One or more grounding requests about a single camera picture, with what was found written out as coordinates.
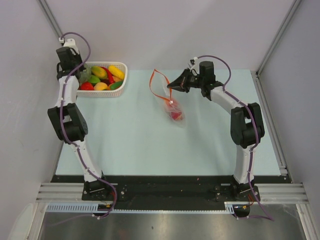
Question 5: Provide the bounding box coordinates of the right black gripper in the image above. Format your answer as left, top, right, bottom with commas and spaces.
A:
167, 68, 205, 93

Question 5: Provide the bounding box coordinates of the clear zip bag orange zipper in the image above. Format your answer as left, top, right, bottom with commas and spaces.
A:
149, 69, 186, 128

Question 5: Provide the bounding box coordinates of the red apple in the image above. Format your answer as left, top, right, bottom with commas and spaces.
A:
169, 111, 183, 121

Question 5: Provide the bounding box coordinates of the red chili pepper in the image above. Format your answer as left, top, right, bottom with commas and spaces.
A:
101, 67, 115, 86

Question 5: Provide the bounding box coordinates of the green netted melon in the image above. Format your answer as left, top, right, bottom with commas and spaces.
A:
78, 63, 92, 85

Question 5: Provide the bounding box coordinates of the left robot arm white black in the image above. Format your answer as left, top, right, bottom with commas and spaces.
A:
47, 46, 103, 183

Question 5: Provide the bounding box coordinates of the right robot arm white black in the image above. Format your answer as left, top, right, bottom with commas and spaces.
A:
167, 61, 265, 201

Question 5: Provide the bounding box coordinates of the yellow green mango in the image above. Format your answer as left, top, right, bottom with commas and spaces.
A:
91, 66, 108, 80

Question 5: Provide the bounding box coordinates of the green pear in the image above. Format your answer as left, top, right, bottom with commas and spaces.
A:
88, 75, 101, 85

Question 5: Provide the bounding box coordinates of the red tomato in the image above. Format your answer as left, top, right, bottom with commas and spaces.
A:
79, 82, 95, 91

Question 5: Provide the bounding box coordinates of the yellow orange fruit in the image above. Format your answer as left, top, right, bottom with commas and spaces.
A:
94, 82, 110, 91

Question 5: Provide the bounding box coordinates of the yellow corn cob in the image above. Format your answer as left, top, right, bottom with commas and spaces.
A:
108, 65, 125, 80

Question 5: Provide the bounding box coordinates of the white plastic basket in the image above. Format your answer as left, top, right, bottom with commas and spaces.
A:
77, 61, 128, 98

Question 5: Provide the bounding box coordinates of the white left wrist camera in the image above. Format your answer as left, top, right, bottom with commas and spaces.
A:
58, 37, 80, 54

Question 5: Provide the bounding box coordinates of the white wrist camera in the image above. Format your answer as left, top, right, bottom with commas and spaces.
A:
58, 37, 80, 54
188, 57, 199, 73

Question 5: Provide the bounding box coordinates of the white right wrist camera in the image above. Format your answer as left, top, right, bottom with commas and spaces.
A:
188, 57, 199, 73

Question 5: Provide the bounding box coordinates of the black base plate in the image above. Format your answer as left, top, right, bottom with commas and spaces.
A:
82, 174, 261, 212

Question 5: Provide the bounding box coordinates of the white slotted cable duct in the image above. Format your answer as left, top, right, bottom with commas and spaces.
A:
46, 201, 236, 214

